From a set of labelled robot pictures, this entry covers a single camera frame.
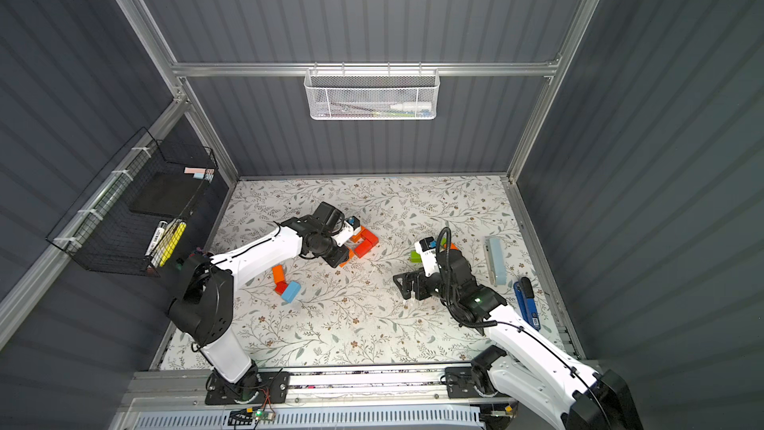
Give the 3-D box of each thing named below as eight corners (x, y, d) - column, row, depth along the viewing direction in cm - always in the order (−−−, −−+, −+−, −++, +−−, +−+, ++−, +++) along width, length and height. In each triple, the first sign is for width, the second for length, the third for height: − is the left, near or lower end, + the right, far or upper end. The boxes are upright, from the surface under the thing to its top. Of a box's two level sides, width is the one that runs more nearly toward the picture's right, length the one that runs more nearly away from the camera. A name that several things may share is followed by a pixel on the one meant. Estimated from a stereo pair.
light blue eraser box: (489, 285, 93) (494, 277, 88) (484, 245, 102) (488, 235, 98) (506, 287, 93) (512, 279, 88) (500, 246, 102) (505, 237, 98)
